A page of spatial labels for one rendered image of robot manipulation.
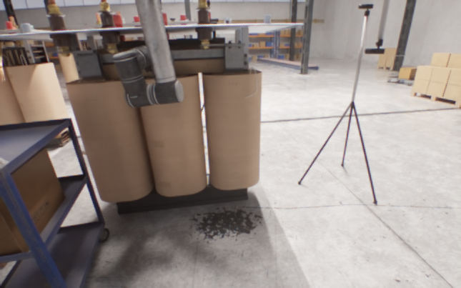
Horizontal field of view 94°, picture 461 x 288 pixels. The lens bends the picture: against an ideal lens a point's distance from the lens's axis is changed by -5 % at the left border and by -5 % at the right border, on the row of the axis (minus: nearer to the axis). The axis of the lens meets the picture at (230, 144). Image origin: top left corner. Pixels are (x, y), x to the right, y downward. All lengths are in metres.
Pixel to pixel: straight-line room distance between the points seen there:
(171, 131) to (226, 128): 0.37
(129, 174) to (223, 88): 0.90
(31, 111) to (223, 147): 2.83
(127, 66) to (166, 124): 0.54
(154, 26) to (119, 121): 0.73
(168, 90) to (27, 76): 2.79
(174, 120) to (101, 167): 0.61
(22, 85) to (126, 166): 2.33
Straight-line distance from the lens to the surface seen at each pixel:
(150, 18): 1.12
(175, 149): 1.62
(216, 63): 1.62
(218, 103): 1.54
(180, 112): 1.53
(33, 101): 3.79
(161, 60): 1.12
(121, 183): 1.82
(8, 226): 1.20
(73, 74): 7.66
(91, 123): 1.68
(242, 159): 1.70
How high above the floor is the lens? 1.25
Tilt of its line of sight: 23 degrees down
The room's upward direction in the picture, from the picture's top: 2 degrees counter-clockwise
